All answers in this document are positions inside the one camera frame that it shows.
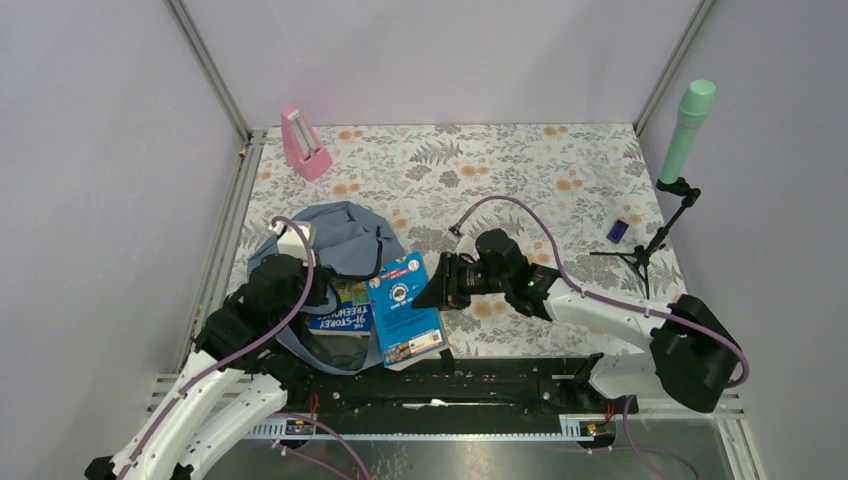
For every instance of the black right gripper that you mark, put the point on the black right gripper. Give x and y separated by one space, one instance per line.
444 289

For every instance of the blue round package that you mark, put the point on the blue round package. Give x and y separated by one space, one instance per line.
406 335

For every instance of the blue treehouse book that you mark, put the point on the blue treehouse book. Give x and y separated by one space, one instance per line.
352 314

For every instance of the blue student backpack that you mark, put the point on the blue student backpack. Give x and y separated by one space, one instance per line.
351 243

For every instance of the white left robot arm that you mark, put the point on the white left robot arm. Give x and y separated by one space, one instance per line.
225 387

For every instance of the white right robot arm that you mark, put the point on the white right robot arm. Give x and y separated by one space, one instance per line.
686 353

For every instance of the purple toy brick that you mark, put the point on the purple toy brick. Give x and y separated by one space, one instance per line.
617 231

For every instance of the pink metronome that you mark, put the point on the pink metronome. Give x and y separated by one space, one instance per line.
304 152

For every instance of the black tripod stand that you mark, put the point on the black tripod stand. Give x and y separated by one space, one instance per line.
639 259

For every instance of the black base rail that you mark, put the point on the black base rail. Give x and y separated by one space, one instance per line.
511 396

